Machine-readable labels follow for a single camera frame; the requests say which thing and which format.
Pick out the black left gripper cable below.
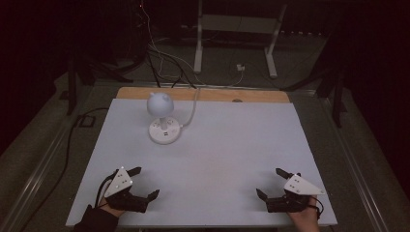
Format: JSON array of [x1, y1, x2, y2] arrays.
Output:
[[94, 169, 120, 208]]

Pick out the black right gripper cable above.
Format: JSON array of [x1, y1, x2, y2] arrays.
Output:
[[315, 196, 325, 218]]

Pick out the black tripod stand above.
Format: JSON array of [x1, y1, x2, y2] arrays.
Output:
[[59, 57, 133, 116], [279, 61, 350, 129]]

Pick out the white table cover sheet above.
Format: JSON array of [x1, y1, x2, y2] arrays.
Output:
[[65, 98, 338, 229]]

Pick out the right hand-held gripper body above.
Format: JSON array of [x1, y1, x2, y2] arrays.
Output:
[[266, 173, 327, 214]]

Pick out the person's right hand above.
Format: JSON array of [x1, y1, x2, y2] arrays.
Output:
[[287, 196, 322, 232]]

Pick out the black cable bundle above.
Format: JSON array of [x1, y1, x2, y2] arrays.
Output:
[[145, 44, 197, 90]]

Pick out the white lamp cable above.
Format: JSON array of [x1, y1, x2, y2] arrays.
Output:
[[179, 87, 201, 130]]

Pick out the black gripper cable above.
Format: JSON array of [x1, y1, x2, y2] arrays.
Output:
[[94, 169, 120, 208], [315, 196, 325, 218]]

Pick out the white metal stand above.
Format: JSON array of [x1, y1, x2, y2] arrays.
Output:
[[192, 0, 288, 79]]

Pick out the person's left hand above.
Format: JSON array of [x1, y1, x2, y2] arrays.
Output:
[[98, 197, 127, 219]]

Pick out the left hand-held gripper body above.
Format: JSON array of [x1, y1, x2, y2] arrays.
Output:
[[102, 166, 151, 214]]

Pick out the metal floor rail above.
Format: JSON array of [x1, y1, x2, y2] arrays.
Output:
[[0, 84, 98, 232], [317, 95, 393, 232]]

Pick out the long black floor cable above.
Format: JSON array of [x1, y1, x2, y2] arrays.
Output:
[[18, 106, 110, 232]]

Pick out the thin white floor cable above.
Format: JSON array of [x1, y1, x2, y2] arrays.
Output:
[[192, 69, 245, 89]]

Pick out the white round-headed desk lamp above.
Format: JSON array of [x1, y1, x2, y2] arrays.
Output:
[[146, 91, 182, 145]]

